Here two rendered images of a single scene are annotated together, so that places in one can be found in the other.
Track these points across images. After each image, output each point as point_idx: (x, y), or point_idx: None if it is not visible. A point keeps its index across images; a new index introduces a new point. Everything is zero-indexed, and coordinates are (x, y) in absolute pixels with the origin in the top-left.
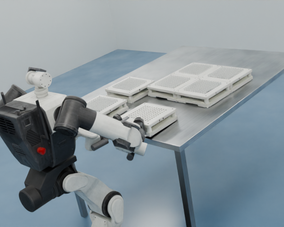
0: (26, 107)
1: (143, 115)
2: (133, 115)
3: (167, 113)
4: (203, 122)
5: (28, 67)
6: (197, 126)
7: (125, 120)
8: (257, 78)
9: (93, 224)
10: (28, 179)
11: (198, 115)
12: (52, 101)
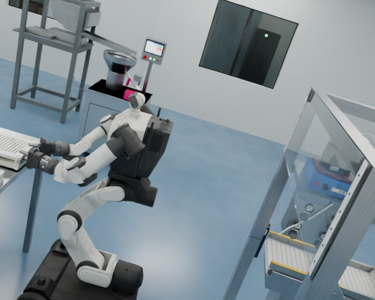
0: (156, 119)
1: (15, 144)
2: (12, 149)
3: (10, 134)
4: (5, 132)
5: (134, 96)
6: (15, 134)
7: (117, 112)
8: None
9: (81, 239)
10: (146, 187)
11: None
12: (141, 112)
